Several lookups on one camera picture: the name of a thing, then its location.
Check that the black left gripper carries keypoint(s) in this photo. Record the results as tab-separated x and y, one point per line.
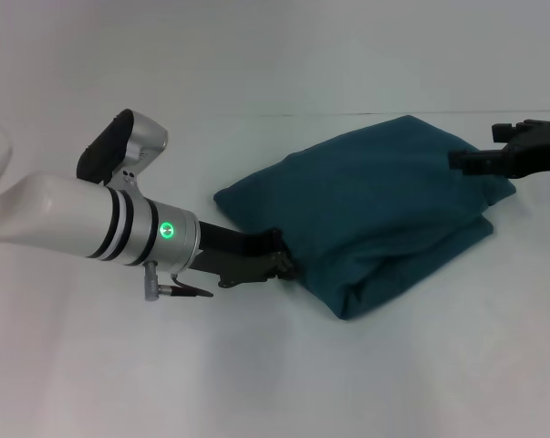
235	255

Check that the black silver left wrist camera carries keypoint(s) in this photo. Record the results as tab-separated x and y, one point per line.
119	146

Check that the teal blue t-shirt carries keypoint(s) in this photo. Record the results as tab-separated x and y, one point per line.
370	205

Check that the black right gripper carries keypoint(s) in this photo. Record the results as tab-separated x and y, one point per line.
539	148

